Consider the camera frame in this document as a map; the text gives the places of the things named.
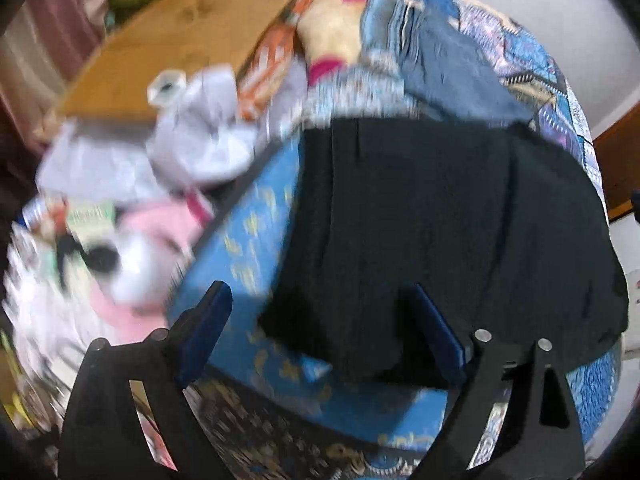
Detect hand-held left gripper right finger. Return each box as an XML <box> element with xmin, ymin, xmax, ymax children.
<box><xmin>398</xmin><ymin>283</ymin><xmax>587</xmax><ymax>480</ymax></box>

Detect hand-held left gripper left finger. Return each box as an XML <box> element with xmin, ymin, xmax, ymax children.
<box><xmin>57</xmin><ymin>280</ymin><xmax>234</xmax><ymax>480</ymax></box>

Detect black pants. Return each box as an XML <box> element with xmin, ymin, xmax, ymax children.
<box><xmin>256</xmin><ymin>117</ymin><xmax>629</xmax><ymax>391</ymax></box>

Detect blue patterned bed sheet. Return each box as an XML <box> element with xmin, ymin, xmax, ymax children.
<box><xmin>165</xmin><ymin>0</ymin><xmax>626</xmax><ymax>480</ymax></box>

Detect white and black soft toy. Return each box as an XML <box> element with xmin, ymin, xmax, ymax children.
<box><xmin>82</xmin><ymin>232</ymin><xmax>173</xmax><ymax>311</ymax></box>

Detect white crumpled cloth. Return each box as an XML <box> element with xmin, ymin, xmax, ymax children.
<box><xmin>146</xmin><ymin>63</ymin><xmax>256</xmax><ymax>192</ymax></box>

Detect clear tape roll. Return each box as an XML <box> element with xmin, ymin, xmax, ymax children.
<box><xmin>147</xmin><ymin>69</ymin><xmax>188</xmax><ymax>109</ymax></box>

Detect blue denim jeans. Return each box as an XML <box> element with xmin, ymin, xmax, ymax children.
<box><xmin>361</xmin><ymin>0</ymin><xmax>533</xmax><ymax>123</ymax></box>

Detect orange patterned cloth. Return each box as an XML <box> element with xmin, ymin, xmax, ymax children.
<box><xmin>235</xmin><ymin>0</ymin><xmax>331</xmax><ymax>121</ymax></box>

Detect wooden board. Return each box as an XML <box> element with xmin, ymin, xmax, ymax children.
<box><xmin>54</xmin><ymin>0</ymin><xmax>306</xmax><ymax>131</ymax></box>

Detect yellow and pink cloth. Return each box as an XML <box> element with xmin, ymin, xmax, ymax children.
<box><xmin>296</xmin><ymin>0</ymin><xmax>381</xmax><ymax>86</ymax></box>

